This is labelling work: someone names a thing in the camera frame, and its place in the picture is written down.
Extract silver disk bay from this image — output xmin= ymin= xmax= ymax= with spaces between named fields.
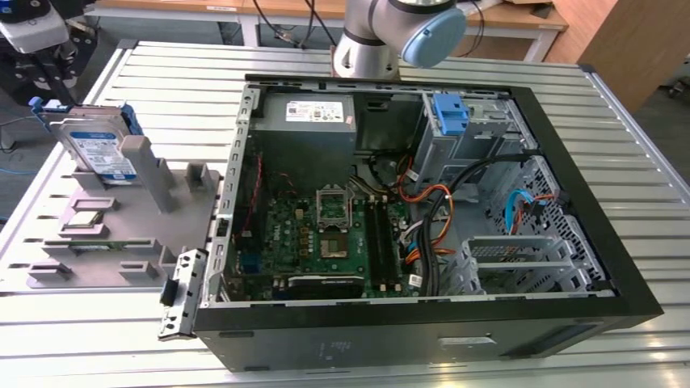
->
xmin=461 ymin=236 xmax=609 ymax=297

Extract hard disk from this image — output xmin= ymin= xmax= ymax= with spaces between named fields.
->
xmin=30 ymin=96 xmax=145 ymax=189

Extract grey parts rack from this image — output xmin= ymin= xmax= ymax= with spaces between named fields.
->
xmin=26 ymin=135 xmax=226 ymax=290

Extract thick black cable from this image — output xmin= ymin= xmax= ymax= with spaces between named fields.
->
xmin=418 ymin=150 xmax=542 ymax=297

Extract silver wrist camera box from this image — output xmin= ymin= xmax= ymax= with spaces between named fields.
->
xmin=0 ymin=14 xmax=73 ymax=54

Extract orange power wire bundle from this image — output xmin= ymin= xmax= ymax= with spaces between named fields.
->
xmin=397 ymin=155 xmax=458 ymax=266

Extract orange disk power wire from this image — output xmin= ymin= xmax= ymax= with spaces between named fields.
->
xmin=514 ymin=194 xmax=557 ymax=235

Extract wooden cabinet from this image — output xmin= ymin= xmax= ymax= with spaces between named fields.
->
xmin=580 ymin=0 xmax=690 ymax=118

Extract metal socket cover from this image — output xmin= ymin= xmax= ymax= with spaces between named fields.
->
xmin=314 ymin=186 xmax=357 ymax=232

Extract wooden desk white frame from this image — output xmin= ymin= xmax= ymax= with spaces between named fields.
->
xmin=464 ymin=0 xmax=571 ymax=62
xmin=81 ymin=0 xmax=346 ymax=48

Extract green motherboard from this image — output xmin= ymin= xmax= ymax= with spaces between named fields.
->
xmin=229 ymin=189 xmax=430 ymax=302

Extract black RAM slot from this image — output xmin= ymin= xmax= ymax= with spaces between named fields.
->
xmin=366 ymin=196 xmax=385 ymax=293

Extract silver card retention bracket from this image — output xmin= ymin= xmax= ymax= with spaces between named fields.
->
xmin=155 ymin=247 xmax=212 ymax=343

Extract black open PC case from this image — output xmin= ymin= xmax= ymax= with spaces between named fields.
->
xmin=193 ymin=74 xmax=665 ymax=373

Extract black plastic air shroud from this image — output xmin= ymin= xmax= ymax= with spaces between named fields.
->
xmin=354 ymin=91 xmax=428 ymax=154

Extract green RAM stick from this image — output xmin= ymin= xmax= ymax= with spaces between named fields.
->
xmin=69 ymin=240 xmax=133 ymax=254

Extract silver optical drive cage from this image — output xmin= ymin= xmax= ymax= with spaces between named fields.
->
xmin=414 ymin=92 xmax=536 ymax=192

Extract blue data wire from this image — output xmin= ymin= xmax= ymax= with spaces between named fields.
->
xmin=505 ymin=188 xmax=534 ymax=236

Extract blue plastic drive latch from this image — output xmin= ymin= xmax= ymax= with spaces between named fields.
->
xmin=430 ymin=93 xmax=469 ymax=137

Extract CPU socket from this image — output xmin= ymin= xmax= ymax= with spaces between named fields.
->
xmin=318 ymin=229 xmax=352 ymax=260

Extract black graphics card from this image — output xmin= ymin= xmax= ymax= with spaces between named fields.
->
xmin=273 ymin=274 xmax=369 ymax=301

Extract silver CPU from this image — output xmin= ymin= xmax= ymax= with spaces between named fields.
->
xmin=69 ymin=209 xmax=105 ymax=228

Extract grey power supply unit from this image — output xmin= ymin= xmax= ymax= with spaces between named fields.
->
xmin=252 ymin=91 xmax=358 ymax=187

